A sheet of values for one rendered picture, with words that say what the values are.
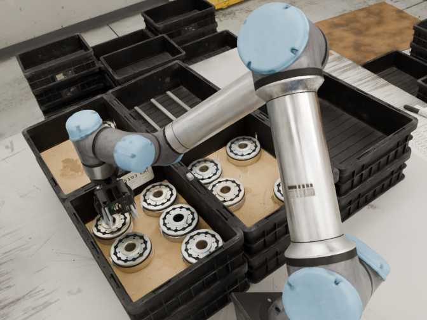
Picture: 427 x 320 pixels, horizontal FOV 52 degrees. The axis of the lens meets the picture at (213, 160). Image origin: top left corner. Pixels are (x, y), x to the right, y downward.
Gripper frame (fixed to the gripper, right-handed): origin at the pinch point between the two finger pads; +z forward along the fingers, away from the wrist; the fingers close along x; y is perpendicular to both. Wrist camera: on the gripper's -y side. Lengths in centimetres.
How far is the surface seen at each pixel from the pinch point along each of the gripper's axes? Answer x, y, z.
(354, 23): 236, -169, 84
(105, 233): -5.5, 3.0, -0.8
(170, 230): 9.2, 12.0, -1.2
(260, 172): 40.6, 4.8, 2.0
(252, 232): 23.8, 28.5, -7.6
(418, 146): 95, 13, 15
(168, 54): 68, -140, 36
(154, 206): 9.1, 1.5, -0.8
